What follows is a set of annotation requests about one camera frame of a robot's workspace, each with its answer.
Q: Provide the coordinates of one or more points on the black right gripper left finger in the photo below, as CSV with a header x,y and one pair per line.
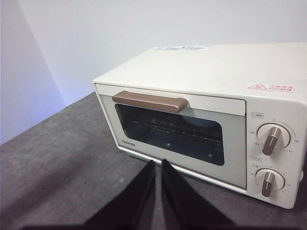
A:
x,y
129,206

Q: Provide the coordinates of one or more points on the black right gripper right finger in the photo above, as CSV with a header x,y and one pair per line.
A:
x,y
187,206

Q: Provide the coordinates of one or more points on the small oven timer knob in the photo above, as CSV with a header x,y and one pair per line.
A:
x,y
269,183

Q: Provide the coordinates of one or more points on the large oven temperature knob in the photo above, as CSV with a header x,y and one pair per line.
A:
x,y
273,139

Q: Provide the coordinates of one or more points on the white Toshiba toaster oven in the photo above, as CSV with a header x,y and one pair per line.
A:
x,y
216,69

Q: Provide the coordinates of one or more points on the red warning sticker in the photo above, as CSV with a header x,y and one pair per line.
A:
x,y
271,87

